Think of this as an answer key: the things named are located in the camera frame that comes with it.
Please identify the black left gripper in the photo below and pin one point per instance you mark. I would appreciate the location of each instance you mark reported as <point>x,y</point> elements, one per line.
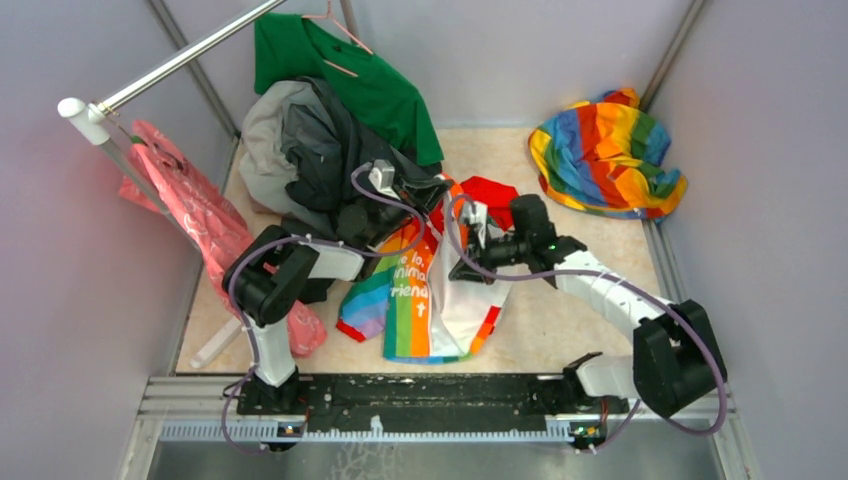
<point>422,196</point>

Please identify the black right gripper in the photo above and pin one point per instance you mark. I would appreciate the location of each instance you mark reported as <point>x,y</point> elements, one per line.
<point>480,255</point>

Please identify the red white cartoon jacket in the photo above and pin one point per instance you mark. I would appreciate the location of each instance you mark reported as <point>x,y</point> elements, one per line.
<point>409,301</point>

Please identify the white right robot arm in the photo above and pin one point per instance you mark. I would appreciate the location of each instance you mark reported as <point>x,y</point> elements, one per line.
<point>629,311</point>

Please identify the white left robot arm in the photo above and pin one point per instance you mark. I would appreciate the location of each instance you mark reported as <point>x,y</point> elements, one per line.
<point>265,282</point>

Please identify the dark grey jacket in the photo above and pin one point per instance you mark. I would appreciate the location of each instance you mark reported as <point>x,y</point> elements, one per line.
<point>306,156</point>

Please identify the rainbow striped garment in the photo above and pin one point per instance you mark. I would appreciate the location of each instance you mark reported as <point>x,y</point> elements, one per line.
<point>604,157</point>

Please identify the green t-shirt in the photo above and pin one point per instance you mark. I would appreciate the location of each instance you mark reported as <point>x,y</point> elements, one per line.
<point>287,46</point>

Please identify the pink clothes hanger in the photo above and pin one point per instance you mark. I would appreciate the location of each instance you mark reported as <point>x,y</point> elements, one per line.
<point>338,17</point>

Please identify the pink patterned garment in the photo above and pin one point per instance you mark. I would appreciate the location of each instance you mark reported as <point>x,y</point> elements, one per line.
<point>200,210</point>

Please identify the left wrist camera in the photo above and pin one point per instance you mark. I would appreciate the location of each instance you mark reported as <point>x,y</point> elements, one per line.
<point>381,176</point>

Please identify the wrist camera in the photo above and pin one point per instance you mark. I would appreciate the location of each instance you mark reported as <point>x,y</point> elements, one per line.
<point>474,216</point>
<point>381,176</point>

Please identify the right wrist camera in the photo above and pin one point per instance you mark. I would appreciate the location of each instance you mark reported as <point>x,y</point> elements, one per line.
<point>474,216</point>

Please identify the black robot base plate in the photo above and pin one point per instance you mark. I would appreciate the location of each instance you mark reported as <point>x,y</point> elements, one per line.
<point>425,403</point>

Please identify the aluminium frame rail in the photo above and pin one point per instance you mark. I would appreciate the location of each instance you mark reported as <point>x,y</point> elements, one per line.
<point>187,430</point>

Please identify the silver clothes rail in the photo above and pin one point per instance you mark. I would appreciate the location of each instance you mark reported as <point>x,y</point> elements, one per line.
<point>88,117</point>

